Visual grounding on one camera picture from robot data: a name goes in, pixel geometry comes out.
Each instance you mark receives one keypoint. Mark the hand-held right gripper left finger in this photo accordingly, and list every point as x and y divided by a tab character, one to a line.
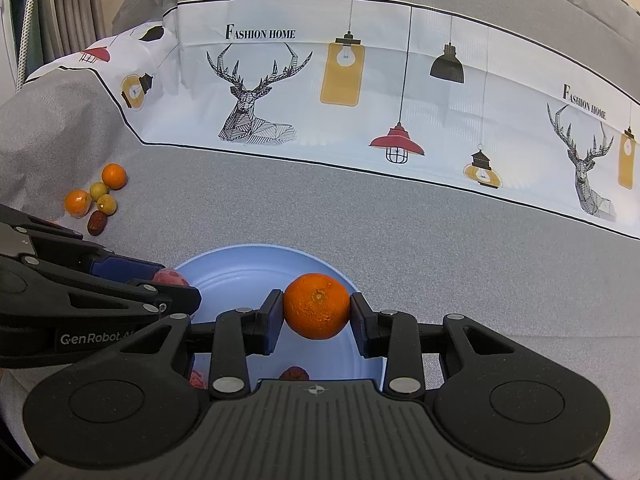
273	322

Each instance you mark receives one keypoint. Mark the small yellow-green fruit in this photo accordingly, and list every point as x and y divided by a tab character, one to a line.
106	204
99	190

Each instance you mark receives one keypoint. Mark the red lychee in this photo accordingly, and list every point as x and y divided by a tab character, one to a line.
198	380
170	278

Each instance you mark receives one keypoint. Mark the small orange tangerine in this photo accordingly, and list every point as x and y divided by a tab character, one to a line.
114	176
77	203

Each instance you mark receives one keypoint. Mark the dark red jujube date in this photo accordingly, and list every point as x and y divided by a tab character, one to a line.
97	222
295	374

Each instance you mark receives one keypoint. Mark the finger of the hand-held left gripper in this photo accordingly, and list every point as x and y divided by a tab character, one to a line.
125	266
100	295

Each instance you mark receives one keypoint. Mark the light blue plate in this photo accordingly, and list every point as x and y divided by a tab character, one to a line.
235	280

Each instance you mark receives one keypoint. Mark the grey pleated curtain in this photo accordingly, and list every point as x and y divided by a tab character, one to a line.
75	5

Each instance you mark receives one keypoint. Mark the grey printed blanket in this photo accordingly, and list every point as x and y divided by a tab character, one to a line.
350	200

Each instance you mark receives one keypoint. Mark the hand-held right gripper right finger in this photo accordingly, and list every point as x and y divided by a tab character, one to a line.
358	325

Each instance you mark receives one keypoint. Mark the large orange tangerine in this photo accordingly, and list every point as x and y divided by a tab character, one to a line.
316	305

